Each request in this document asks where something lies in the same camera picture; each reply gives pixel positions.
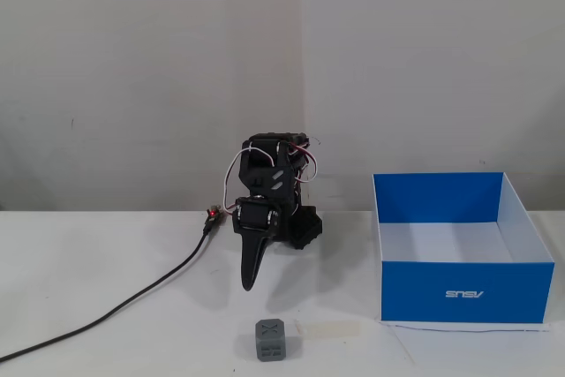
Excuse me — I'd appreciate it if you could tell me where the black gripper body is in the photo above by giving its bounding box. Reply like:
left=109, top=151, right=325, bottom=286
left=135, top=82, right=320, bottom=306
left=232, top=194, right=283, bottom=239

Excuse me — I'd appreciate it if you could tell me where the gray cube block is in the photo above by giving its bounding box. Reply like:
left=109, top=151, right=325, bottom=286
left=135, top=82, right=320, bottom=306
left=254, top=317, right=287, bottom=361

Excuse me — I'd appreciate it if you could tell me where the blue white cardboard box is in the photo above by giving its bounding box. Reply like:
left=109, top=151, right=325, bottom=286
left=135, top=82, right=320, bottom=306
left=372, top=170, right=555, bottom=324

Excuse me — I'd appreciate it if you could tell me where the clear tape strip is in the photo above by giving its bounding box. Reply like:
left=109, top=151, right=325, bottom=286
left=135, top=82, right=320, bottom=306
left=293, top=319, right=361, bottom=340

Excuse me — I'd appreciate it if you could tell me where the white wrist servo cable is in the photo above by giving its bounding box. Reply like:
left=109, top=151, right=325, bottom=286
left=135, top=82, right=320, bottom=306
left=222, top=148, right=253, bottom=220

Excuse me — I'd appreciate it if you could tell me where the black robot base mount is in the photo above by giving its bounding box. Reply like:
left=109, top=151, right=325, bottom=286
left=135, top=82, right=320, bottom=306
left=285, top=204, right=325, bottom=251

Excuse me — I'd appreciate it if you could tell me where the red white elbow cable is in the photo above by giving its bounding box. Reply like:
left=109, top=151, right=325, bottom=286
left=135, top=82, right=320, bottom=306
left=287, top=141, right=320, bottom=185

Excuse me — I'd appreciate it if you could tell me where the black USB cable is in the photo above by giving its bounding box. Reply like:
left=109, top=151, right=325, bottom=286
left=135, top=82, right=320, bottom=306
left=0, top=217, right=214, bottom=363

